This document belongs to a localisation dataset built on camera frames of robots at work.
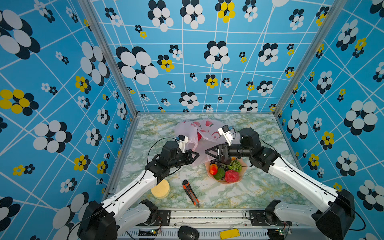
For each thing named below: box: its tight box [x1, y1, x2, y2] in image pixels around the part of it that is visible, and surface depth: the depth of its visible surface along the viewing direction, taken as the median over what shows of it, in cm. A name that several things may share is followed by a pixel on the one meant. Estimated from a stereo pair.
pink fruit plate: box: [204, 160, 226, 184], surface depth 86 cm
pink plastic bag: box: [175, 119, 227, 166], surface depth 78 cm
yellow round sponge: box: [150, 179, 170, 199], surface depth 82 cm
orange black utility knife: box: [182, 179, 201, 208], surface depth 82 cm
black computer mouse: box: [178, 225, 199, 240], surface depth 70 cm
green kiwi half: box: [229, 160, 242, 173], surface depth 86 cm
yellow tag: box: [220, 228, 241, 240], surface depth 70 cm
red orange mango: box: [209, 163, 218, 176], surface depth 85 cm
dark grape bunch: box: [215, 159, 230, 171], surface depth 86 cm
